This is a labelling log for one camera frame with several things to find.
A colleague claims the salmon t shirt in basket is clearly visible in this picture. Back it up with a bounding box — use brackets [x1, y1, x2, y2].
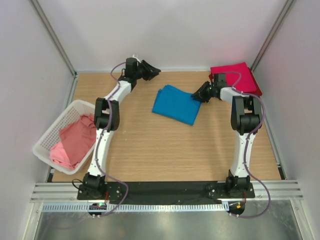
[59, 114, 96, 169]

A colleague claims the white perforated plastic basket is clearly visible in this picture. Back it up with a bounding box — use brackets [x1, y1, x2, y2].
[32, 99, 95, 175]

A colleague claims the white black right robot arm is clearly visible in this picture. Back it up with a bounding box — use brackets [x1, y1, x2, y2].
[191, 72, 264, 198]

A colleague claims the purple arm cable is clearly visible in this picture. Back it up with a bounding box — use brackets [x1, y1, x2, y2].
[223, 71, 271, 219]
[94, 62, 130, 218]

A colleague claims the aluminium rail frame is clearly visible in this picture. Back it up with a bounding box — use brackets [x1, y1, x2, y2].
[30, 180, 303, 203]

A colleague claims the folded dark red t shirt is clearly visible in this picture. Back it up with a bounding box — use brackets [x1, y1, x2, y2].
[208, 66, 263, 97]

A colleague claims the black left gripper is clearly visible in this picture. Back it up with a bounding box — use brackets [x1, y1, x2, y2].
[134, 61, 162, 82]

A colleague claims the pink t shirt in basket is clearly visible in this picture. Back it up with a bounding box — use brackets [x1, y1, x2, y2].
[49, 142, 79, 170]

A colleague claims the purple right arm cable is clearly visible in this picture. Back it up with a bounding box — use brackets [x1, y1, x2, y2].
[223, 71, 271, 219]

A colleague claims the white slotted cable duct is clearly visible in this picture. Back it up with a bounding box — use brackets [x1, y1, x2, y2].
[42, 202, 229, 213]

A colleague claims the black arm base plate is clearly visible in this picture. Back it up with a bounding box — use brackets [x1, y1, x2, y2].
[77, 181, 255, 201]

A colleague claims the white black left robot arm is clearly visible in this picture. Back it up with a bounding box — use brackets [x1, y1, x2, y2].
[77, 57, 161, 200]

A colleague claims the blue t shirt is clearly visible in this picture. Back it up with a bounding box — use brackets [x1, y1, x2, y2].
[152, 84, 202, 126]

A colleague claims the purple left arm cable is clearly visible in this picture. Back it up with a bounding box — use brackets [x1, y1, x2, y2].
[94, 62, 130, 218]

